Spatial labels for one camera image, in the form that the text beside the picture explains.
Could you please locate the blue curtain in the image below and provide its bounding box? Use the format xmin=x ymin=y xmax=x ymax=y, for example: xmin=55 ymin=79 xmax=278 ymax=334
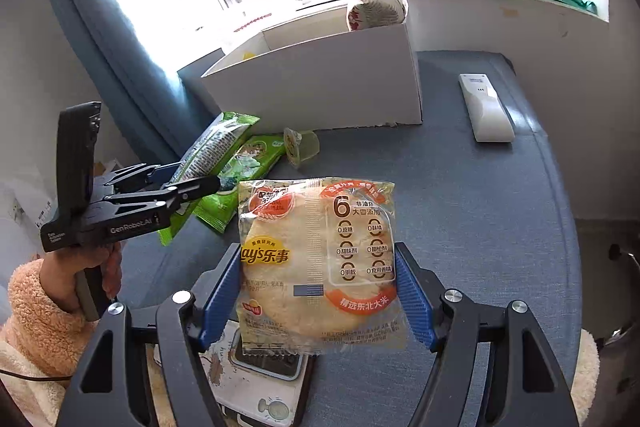
xmin=40 ymin=0 xmax=231 ymax=188

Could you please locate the phone with cartoon case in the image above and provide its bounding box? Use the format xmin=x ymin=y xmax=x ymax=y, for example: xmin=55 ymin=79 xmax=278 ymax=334
xmin=200 ymin=319 xmax=316 ymax=427

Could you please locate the white cardboard box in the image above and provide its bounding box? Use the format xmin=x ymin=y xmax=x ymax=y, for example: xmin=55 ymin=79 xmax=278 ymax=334
xmin=201 ymin=2 xmax=423 ymax=132

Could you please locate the person's left forearm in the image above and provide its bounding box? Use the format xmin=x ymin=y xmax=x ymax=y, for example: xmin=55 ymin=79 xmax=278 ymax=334
xmin=0 ymin=257 xmax=101 ymax=427

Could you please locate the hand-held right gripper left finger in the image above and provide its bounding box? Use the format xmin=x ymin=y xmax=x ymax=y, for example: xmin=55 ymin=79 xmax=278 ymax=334
xmin=57 ymin=243 xmax=244 ymax=427

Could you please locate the white remote control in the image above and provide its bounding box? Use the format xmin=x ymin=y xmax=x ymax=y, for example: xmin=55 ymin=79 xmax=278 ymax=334
xmin=459 ymin=73 xmax=516 ymax=142

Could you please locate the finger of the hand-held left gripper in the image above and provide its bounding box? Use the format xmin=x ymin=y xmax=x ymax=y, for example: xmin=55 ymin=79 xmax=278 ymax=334
xmin=102 ymin=176 xmax=222 ymax=215
xmin=95 ymin=162 xmax=183 ymax=188

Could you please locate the black cable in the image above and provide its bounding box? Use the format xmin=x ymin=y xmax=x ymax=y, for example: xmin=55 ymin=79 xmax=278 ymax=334
xmin=0 ymin=368 xmax=71 ymax=382

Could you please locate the jelly cup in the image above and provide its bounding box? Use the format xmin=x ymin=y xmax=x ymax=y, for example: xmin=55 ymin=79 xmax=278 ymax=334
xmin=283 ymin=127 xmax=321 ymax=165

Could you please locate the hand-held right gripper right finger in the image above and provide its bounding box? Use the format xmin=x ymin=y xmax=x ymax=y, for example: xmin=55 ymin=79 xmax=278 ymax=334
xmin=393 ymin=242 xmax=573 ymax=427

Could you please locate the round rice cracker packet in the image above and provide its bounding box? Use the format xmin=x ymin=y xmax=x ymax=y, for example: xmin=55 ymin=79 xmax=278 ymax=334
xmin=236 ymin=177 xmax=408 ymax=355

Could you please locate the green cartoon snack packet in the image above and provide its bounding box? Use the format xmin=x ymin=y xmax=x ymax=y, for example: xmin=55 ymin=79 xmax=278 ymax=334
xmin=192 ymin=133 xmax=286 ymax=235

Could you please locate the person's left hand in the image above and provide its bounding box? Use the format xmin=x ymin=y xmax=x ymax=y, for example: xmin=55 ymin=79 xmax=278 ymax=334
xmin=99 ymin=243 xmax=124 ymax=302

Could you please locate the tall white green biscuit packet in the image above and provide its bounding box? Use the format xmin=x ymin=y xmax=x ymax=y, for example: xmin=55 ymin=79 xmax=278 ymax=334
xmin=157 ymin=112 xmax=261 ymax=248

